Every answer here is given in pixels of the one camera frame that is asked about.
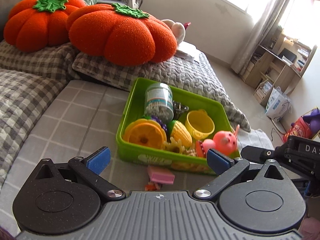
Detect red snack bag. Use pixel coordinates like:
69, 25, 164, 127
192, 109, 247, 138
282, 116, 312, 142

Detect clear cotton swab jar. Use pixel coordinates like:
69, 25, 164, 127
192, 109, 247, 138
144, 83, 174, 124

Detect white plush bunny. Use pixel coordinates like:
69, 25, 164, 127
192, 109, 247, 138
162, 19, 185, 46

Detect grey quilted blanket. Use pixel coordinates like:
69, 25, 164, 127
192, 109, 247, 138
72, 53, 251, 132

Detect near orange pumpkin cushion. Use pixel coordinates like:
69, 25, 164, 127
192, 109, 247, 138
66, 3, 177, 67

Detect yellow toy corn cob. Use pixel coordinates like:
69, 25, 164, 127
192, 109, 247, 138
167, 120, 193, 148

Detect wooden desk shelf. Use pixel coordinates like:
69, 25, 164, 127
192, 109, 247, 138
240, 26, 317, 106

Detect black binder clip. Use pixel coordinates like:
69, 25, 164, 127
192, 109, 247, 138
173, 101, 189, 120

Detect far orange pumpkin cushion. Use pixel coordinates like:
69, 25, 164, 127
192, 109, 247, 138
3, 0, 86, 53

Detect pink pig toy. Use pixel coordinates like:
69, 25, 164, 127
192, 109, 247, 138
202, 125, 240, 156

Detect red plastic object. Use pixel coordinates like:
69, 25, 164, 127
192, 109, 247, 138
184, 22, 191, 29

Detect purple toy grapes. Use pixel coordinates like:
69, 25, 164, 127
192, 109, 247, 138
151, 115, 168, 133

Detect green plastic bin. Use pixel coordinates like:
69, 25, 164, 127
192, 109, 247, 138
116, 77, 240, 174

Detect grey window curtain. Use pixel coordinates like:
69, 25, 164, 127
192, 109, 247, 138
231, 0, 290, 74

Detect white paper bag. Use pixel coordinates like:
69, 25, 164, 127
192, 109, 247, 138
265, 87, 292, 122

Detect plaid checkered pillow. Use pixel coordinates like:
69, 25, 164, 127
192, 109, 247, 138
1, 41, 80, 183

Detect orange ridged wheel toy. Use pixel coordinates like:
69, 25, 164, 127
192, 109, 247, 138
123, 118, 167, 150

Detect red toy piece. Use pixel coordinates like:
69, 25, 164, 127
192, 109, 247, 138
195, 140, 206, 158

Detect pink eraser block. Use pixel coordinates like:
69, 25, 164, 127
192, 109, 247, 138
147, 166, 175, 185

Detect purple plush toy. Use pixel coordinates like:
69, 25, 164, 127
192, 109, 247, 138
303, 108, 320, 134

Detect yellow toy cup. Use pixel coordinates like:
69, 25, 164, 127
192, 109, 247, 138
184, 109, 215, 140

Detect orange pumpkin cushion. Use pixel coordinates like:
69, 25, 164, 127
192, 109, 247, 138
66, 3, 177, 67
3, 0, 86, 53

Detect amber translucent gear toy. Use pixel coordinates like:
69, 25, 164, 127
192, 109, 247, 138
163, 137, 185, 154

